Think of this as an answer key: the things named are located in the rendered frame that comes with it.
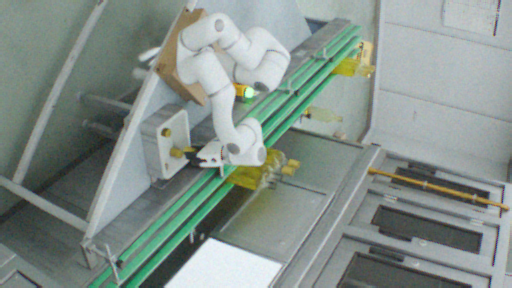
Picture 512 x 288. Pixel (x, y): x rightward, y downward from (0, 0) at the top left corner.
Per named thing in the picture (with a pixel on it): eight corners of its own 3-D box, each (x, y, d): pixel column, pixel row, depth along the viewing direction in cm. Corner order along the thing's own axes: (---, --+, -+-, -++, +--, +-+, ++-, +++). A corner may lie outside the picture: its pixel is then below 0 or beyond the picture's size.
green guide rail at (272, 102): (209, 150, 190) (227, 155, 187) (209, 148, 190) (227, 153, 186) (351, 25, 319) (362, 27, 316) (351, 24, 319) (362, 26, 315)
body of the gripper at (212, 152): (226, 171, 161) (199, 169, 167) (241, 155, 169) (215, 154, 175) (219, 151, 158) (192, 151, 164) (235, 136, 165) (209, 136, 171)
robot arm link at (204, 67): (248, 67, 155) (216, 79, 165) (215, 11, 148) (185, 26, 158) (220, 91, 144) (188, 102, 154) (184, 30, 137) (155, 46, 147)
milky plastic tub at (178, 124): (147, 175, 179) (165, 182, 176) (139, 123, 167) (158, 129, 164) (174, 152, 192) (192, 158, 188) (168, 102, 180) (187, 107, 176)
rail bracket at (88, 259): (76, 265, 148) (126, 293, 138) (63, 228, 139) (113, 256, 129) (85, 257, 151) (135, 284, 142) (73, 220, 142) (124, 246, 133)
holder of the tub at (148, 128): (149, 185, 182) (165, 191, 179) (138, 123, 168) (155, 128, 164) (175, 163, 195) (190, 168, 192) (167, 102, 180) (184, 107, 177)
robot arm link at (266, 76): (228, 74, 167) (270, 82, 160) (244, 45, 172) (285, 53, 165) (236, 90, 175) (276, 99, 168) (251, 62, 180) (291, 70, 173)
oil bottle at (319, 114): (295, 115, 265) (340, 126, 255) (296, 106, 262) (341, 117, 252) (300, 111, 270) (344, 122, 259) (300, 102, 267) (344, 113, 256)
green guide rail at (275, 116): (211, 166, 194) (228, 171, 191) (210, 164, 194) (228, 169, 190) (351, 35, 323) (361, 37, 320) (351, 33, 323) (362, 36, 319)
